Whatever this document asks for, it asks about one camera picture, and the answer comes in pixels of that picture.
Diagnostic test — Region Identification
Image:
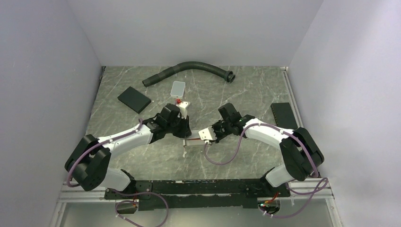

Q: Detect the white cardboard box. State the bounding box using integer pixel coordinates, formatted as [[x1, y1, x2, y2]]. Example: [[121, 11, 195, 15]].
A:
[[183, 130, 206, 147]]

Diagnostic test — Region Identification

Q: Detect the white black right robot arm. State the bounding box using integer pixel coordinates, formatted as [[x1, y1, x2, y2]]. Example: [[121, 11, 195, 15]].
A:
[[199, 103, 324, 196]]

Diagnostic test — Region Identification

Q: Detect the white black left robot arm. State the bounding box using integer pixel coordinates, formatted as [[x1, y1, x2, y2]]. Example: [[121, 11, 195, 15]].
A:
[[65, 102, 192, 199]]

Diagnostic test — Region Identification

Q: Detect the black flat rectangular box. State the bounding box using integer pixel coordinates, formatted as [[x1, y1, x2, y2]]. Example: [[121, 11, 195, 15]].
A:
[[117, 87, 151, 114]]

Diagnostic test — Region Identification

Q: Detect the clear white plastic case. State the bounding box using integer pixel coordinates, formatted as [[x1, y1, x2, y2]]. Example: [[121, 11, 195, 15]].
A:
[[170, 81, 186, 98]]

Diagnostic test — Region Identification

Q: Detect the black corrugated hose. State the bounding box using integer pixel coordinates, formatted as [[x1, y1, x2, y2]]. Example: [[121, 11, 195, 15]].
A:
[[142, 61, 236, 88]]

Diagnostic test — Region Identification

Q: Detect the black mounting base rail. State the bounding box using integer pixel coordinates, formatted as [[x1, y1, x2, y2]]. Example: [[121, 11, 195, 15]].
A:
[[104, 178, 290, 211]]

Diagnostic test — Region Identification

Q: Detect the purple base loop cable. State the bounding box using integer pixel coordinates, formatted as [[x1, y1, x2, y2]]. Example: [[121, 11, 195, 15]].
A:
[[114, 189, 170, 227]]

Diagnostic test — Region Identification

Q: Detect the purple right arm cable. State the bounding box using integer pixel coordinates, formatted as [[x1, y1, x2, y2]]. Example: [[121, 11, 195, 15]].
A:
[[203, 122, 330, 219]]

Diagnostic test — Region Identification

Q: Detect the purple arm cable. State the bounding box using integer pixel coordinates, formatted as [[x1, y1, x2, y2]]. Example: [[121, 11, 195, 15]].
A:
[[66, 118, 144, 188], [203, 122, 330, 219]]

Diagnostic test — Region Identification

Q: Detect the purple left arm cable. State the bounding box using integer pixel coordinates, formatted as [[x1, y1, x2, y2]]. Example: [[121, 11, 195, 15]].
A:
[[66, 118, 144, 188]]

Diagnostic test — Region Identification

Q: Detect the aluminium frame rail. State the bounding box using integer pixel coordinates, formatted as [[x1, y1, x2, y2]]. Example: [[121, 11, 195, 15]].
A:
[[58, 182, 106, 203]]

